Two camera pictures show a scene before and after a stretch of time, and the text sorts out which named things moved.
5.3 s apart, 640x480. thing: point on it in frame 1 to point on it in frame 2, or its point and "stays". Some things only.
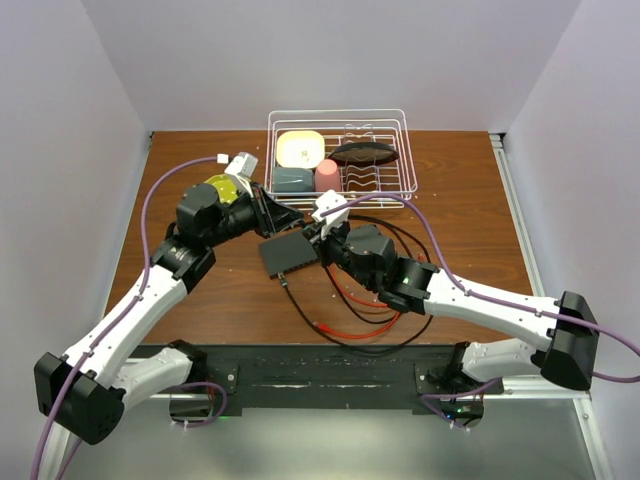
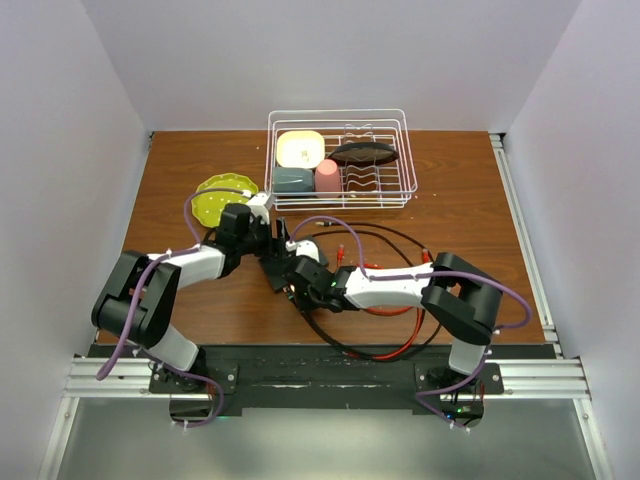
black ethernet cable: [355, 348] to [356, 354]
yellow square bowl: [300, 149] stays
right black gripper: [314, 234] to [308, 305]
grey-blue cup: [292, 180] stays
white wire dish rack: [355, 151] stays
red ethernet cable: [421, 258] to [386, 311]
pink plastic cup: [327, 176] stays
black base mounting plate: [431, 378] stays
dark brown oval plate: [363, 154] stays
